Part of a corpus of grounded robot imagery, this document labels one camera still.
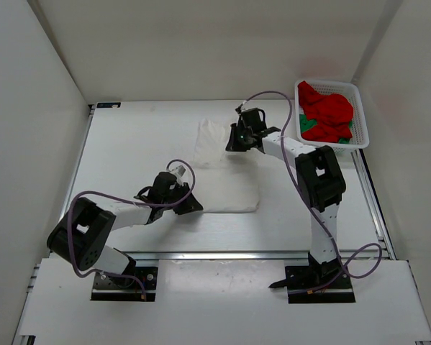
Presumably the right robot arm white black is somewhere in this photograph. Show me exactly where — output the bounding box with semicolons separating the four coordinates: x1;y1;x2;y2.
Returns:
226;106;346;290

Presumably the aluminium table rail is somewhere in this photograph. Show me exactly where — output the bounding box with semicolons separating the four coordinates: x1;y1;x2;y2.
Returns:
49;251;392;262

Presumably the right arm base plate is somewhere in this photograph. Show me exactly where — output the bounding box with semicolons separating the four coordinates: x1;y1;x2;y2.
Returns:
269;260;356;304

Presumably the white t shirt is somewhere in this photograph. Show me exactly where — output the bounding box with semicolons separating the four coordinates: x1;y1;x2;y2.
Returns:
190;119;260;213

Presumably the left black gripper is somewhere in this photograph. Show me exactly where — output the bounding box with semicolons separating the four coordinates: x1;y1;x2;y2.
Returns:
162;182;203;214

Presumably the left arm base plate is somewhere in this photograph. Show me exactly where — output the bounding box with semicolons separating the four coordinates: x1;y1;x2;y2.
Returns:
91;262;158;303

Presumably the dark table label sticker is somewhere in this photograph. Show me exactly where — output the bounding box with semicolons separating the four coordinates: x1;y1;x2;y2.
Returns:
96;102;122;109

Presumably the green t shirt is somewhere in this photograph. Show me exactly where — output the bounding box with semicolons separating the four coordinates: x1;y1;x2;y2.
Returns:
299;114;353;144

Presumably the white plastic basket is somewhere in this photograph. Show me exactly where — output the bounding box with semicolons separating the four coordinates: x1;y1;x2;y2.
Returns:
294;79;369;154

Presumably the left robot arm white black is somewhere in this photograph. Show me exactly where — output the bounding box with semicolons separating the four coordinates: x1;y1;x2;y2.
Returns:
47;169;204;289

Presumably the red t shirt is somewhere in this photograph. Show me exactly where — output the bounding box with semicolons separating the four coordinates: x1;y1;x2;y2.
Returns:
298;81;354;139

